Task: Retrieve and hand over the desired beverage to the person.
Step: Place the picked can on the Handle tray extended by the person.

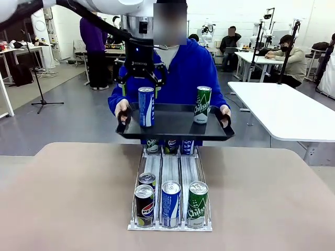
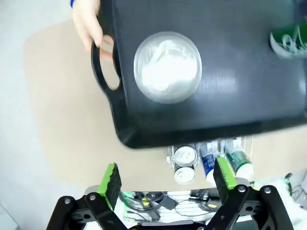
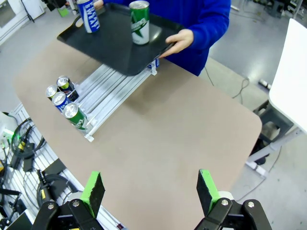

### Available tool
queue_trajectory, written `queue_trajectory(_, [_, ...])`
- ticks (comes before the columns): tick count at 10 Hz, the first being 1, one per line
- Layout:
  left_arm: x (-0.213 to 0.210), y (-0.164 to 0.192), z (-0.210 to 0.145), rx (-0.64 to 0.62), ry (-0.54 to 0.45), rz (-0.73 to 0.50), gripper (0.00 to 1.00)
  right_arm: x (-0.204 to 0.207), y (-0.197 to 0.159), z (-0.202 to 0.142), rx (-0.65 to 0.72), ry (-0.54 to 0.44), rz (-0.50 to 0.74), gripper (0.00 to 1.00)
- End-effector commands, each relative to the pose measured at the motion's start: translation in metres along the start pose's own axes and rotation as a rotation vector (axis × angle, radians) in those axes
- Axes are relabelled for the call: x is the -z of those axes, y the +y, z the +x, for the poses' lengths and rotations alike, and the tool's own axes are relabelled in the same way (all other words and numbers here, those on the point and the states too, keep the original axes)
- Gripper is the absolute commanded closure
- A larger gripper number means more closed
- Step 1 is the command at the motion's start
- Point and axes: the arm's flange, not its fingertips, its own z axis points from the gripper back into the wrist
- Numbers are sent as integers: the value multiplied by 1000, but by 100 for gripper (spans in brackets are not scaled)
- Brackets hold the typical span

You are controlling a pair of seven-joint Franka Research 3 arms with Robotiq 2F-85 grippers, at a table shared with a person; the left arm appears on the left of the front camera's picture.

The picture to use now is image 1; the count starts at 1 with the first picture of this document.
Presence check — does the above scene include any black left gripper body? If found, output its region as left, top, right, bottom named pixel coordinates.
left=124, top=38, right=158, bottom=79

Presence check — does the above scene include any blue Pocari Sweat can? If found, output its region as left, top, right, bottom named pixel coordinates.
left=138, top=86, right=156, bottom=128
left=182, top=139, right=195, bottom=155
left=161, top=180, right=182, bottom=227

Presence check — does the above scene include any black serving tray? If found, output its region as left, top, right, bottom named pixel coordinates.
left=116, top=102, right=236, bottom=141

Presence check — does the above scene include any green Chilsung soda can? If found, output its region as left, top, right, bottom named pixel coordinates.
left=193, top=86, right=212, bottom=124
left=187, top=180, right=209, bottom=227
left=146, top=138, right=160, bottom=154

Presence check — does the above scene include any person's left forearm blue sleeve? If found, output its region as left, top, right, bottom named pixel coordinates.
left=210, top=86, right=231, bottom=112

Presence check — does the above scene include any person's right forearm blue sleeve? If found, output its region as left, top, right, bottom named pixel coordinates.
left=108, top=83, right=129, bottom=113

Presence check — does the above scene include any person in blue hoodie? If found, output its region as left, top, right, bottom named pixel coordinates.
left=108, top=2, right=232, bottom=147

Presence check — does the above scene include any standing person in purple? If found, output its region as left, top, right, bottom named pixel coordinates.
left=79, top=10, right=110, bottom=91

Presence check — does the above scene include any seated person black jacket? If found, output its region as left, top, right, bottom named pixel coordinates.
left=219, top=26, right=243, bottom=73

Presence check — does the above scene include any seated person beige sweater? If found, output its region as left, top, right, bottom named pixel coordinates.
left=264, top=33, right=307, bottom=89

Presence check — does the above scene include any person's right hand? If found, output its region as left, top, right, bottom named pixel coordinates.
left=114, top=100, right=130, bottom=118

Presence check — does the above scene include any person's left hand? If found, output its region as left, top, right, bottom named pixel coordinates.
left=219, top=104, right=232, bottom=119

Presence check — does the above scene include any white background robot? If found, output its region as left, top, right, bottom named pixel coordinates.
left=249, top=20, right=265, bottom=49
left=200, top=17, right=217, bottom=42

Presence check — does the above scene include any black tripod stand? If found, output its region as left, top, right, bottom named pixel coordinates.
left=20, top=29, right=65, bottom=115

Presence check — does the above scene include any white can dispenser rack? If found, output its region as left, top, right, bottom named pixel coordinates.
left=127, top=145, right=214, bottom=232

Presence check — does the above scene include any white work table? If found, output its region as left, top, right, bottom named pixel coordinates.
left=0, top=45, right=44, bottom=86
left=233, top=51, right=287, bottom=82

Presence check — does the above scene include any white cylindrical column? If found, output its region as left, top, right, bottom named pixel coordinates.
left=30, top=9, right=61, bottom=69

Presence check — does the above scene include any black bag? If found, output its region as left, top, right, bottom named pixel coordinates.
left=12, top=63, right=35, bottom=86

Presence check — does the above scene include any black pole stand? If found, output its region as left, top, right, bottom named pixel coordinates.
left=251, top=20, right=264, bottom=63
left=277, top=19, right=301, bottom=86

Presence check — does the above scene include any large white table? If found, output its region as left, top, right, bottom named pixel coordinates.
left=227, top=81, right=335, bottom=166

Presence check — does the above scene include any black jacket on chair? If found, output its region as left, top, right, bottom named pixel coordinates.
left=310, top=41, right=331, bottom=82

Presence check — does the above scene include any white sack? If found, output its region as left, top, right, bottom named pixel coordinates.
left=317, top=51, right=335, bottom=100

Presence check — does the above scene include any black corrugated cable hose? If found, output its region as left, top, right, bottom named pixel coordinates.
left=0, top=0, right=133, bottom=40

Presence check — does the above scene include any black camera on stand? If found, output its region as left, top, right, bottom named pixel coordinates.
left=263, top=7, right=275, bottom=29

